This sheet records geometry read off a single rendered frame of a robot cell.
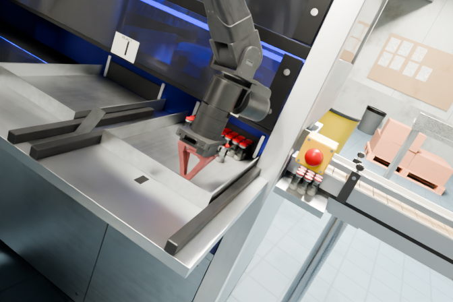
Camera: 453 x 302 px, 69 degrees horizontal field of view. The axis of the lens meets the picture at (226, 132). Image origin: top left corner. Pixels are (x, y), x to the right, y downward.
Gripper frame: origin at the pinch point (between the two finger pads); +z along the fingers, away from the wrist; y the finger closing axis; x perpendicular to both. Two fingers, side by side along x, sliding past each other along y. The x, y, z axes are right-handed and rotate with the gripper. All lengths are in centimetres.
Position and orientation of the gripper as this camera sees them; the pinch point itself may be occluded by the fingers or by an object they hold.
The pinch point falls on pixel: (185, 177)
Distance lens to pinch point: 62.4
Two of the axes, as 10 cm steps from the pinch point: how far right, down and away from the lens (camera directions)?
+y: 3.2, -0.4, 9.5
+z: -4.1, 8.9, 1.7
